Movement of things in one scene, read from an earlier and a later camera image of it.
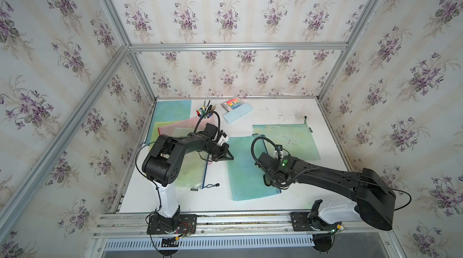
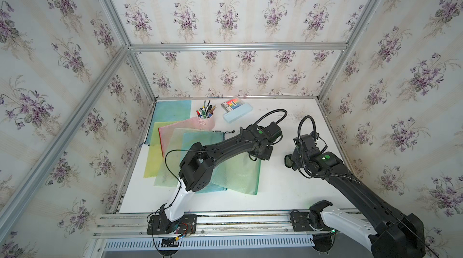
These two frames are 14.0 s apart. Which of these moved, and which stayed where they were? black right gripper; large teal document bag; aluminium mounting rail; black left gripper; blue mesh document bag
Moved: black right gripper; black left gripper; large teal document bag
Stayed: blue mesh document bag; aluminium mounting rail
